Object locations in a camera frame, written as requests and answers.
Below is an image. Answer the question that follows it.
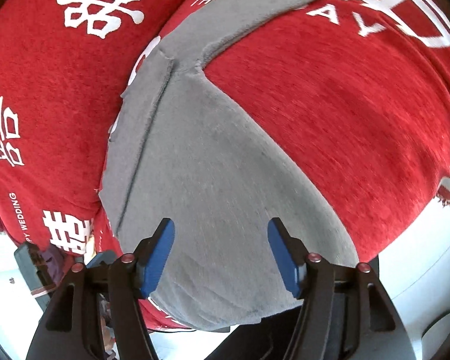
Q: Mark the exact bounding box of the grey knit sweater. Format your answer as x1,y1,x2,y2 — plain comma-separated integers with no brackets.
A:
100,0,359,331

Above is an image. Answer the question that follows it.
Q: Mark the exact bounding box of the red wedding quilt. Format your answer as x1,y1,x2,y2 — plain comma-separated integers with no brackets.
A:
0,0,450,330

